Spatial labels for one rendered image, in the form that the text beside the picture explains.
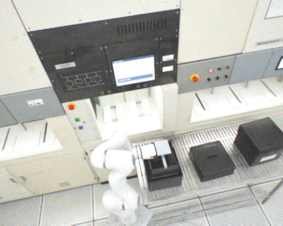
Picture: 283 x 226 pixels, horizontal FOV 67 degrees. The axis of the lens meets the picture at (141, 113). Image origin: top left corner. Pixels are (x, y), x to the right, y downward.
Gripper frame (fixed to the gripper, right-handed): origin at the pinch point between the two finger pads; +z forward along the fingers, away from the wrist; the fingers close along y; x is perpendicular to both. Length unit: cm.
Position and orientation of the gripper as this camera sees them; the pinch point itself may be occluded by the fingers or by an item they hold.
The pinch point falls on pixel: (161, 148)
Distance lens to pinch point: 158.4
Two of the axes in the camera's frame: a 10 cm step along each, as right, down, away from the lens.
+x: -0.7, -6.8, -7.3
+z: 9.8, -1.8, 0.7
